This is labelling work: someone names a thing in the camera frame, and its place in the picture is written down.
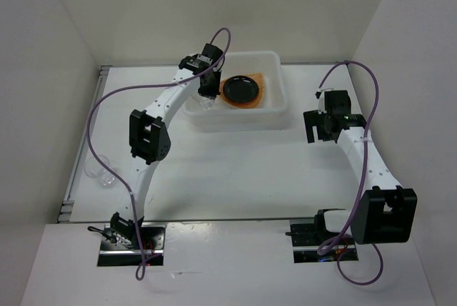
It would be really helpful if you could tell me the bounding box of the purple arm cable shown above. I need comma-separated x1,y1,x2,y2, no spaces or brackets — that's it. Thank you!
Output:
87,27,233,281
316,59,385,285

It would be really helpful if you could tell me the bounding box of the translucent white plastic bin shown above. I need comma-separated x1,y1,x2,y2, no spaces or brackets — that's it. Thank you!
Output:
181,51,288,132

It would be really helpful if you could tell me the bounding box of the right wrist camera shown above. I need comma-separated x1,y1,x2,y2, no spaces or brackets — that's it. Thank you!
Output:
315,88,333,114

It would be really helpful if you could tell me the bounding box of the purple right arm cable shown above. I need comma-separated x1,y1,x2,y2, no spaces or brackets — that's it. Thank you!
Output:
316,59,385,285

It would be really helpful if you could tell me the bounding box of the clear plastic cup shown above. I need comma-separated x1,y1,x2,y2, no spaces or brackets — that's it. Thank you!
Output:
84,157,117,188
191,93,216,111

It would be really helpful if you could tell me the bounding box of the tan woven triangular plate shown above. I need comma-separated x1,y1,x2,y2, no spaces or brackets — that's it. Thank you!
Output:
220,73,266,108

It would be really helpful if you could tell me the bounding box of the orange plastic plate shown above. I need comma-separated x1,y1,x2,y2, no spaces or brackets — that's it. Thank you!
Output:
221,94,263,109

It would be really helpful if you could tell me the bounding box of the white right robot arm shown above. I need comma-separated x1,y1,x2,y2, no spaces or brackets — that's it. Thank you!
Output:
303,89,417,244

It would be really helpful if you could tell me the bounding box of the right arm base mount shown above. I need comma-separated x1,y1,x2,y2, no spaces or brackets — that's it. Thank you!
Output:
285,217,358,263

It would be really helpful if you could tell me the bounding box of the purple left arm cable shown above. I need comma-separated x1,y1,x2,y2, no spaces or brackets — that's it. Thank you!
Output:
87,27,233,281

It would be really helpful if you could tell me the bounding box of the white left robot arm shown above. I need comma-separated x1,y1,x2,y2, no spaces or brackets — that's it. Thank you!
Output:
110,44,223,249

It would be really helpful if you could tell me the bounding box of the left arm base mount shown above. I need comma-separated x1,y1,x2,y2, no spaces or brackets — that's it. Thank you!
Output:
87,225,166,267

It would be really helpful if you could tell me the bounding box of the black round plate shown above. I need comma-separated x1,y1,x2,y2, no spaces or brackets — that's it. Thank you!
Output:
223,76,260,103

